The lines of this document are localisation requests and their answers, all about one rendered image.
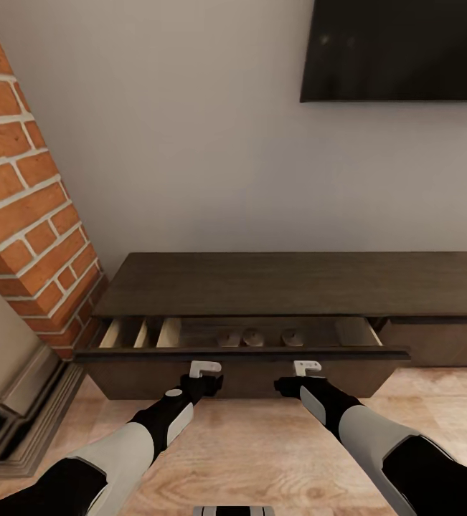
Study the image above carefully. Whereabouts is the pillar candle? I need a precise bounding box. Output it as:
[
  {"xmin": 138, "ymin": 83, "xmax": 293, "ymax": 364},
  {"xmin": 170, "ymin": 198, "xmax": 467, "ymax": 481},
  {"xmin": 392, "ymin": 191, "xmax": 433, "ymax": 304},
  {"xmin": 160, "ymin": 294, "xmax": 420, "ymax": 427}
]
[
  {"xmin": 217, "ymin": 330, "xmax": 240, "ymax": 347},
  {"xmin": 279, "ymin": 328, "xmax": 304, "ymax": 346},
  {"xmin": 242, "ymin": 328, "xmax": 265, "ymax": 348}
]

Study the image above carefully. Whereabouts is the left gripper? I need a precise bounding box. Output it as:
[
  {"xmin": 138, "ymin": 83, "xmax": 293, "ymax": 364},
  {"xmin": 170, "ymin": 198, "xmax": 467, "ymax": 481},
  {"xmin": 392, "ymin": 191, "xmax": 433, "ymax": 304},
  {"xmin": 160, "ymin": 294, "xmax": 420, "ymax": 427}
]
[{"xmin": 180, "ymin": 374, "xmax": 224, "ymax": 401}]

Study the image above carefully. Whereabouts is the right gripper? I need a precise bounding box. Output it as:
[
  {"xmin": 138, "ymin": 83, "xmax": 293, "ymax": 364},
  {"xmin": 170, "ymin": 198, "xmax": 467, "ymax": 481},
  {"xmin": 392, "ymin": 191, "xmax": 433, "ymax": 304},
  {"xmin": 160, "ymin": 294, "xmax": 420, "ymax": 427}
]
[{"xmin": 274, "ymin": 376, "xmax": 303, "ymax": 399}]

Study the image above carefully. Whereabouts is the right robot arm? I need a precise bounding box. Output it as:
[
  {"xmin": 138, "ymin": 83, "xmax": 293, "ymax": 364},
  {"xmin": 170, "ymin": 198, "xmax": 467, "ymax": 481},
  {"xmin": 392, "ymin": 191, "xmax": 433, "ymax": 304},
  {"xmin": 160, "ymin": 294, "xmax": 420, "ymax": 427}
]
[{"xmin": 274, "ymin": 360, "xmax": 467, "ymax": 516}]

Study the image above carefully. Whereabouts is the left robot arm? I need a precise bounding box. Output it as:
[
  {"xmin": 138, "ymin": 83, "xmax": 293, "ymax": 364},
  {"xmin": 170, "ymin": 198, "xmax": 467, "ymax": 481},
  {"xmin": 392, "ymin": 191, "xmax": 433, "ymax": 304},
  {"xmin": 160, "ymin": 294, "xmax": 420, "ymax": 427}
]
[{"xmin": 0, "ymin": 360, "xmax": 224, "ymax": 516}]

